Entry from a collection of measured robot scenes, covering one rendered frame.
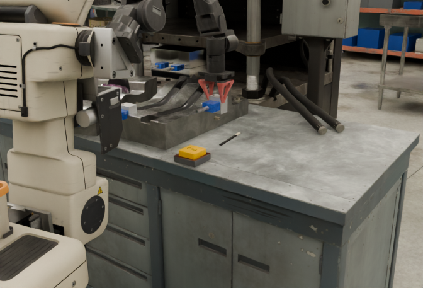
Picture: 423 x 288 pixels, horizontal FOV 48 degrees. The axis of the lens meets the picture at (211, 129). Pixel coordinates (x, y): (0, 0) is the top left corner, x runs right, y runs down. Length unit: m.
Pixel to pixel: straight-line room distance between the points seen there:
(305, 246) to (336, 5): 1.09
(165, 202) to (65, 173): 0.47
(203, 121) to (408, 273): 1.30
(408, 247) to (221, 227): 1.40
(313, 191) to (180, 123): 0.53
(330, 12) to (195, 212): 1.04
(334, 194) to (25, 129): 0.80
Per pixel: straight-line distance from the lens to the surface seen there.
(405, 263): 2.54
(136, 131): 1.60
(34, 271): 0.99
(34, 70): 1.13
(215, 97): 1.51
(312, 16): 2.12
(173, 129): 1.53
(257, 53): 2.11
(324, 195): 1.25
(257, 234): 1.41
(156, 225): 1.66
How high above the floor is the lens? 1.34
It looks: 18 degrees down
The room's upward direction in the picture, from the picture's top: 1 degrees counter-clockwise
